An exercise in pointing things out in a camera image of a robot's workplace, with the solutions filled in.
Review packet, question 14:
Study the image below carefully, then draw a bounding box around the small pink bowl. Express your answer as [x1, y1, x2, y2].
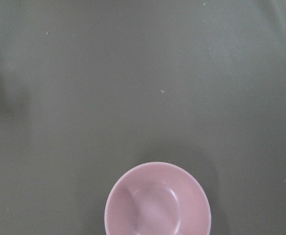
[104, 162, 212, 235]

